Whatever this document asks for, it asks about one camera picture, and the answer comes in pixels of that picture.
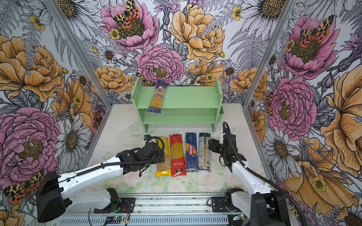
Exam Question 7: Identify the yellow spaghetti pack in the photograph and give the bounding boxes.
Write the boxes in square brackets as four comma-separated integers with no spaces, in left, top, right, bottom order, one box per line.
[156,137,171,177]

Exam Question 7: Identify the blue Barilla spaghetti box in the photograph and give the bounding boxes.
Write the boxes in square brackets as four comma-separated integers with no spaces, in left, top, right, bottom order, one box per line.
[185,132,199,172]

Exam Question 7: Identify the red spaghetti pack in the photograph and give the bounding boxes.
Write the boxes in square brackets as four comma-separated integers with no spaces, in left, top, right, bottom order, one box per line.
[169,134,187,177]

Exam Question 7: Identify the blue Don Reggio spaghetti pack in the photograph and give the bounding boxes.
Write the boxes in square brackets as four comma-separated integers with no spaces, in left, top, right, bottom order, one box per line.
[147,80,168,115]

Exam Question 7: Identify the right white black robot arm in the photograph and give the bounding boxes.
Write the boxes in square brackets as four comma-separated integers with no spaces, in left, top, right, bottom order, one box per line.
[208,122,291,226]

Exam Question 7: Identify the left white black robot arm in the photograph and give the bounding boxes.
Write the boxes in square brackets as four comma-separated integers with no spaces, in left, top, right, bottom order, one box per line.
[35,137,166,223]

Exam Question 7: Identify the clear Ankara spaghetti pack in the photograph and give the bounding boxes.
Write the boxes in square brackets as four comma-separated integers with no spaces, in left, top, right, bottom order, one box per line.
[198,132,211,172]

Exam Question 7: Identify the green circuit board left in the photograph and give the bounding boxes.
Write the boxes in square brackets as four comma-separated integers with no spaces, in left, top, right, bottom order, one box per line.
[103,216,130,226]

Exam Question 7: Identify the green circuit board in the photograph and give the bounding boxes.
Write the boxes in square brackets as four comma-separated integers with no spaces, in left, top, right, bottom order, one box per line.
[232,213,246,222]
[103,216,130,226]

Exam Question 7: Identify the green wooden two-tier shelf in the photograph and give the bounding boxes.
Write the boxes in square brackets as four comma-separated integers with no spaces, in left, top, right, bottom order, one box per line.
[131,79,223,132]

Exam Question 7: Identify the green circuit board right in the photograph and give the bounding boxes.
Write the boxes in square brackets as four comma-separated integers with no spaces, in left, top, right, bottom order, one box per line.
[232,213,246,222]

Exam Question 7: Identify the right black corrugated cable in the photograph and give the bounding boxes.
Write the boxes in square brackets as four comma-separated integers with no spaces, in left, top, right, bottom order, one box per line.
[222,121,307,226]

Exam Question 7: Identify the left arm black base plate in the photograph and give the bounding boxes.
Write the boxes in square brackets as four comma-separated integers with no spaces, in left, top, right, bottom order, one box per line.
[94,197,136,214]

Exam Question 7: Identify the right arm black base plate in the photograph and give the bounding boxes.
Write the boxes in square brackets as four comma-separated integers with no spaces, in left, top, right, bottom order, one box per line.
[211,197,240,213]

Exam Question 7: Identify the aluminium front rail frame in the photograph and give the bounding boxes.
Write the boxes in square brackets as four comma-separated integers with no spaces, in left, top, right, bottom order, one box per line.
[46,193,298,226]

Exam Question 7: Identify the right aluminium corner post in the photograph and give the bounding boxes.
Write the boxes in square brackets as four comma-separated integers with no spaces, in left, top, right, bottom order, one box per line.
[242,0,297,108]

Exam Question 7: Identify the aluminium corner post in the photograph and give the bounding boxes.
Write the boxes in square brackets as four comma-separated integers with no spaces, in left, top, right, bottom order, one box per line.
[44,1,113,109]
[242,0,297,108]

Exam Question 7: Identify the left aluminium corner post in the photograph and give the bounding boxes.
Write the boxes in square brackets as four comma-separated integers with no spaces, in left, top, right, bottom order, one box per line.
[44,1,113,109]

